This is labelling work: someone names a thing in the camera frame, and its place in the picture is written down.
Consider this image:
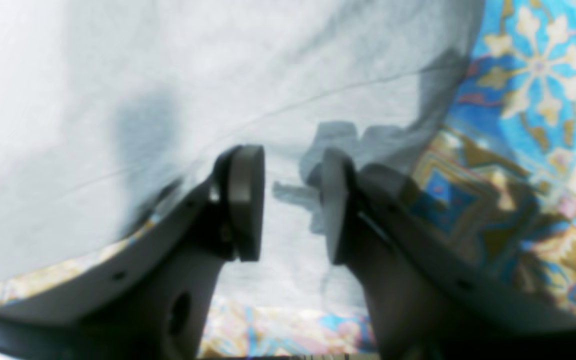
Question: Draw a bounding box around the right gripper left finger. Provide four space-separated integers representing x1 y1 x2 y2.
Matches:
0 145 265 360

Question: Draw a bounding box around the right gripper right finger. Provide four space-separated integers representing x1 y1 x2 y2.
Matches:
320 148 576 360

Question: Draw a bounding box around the grey T-shirt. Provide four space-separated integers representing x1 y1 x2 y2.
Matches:
0 0 485 313

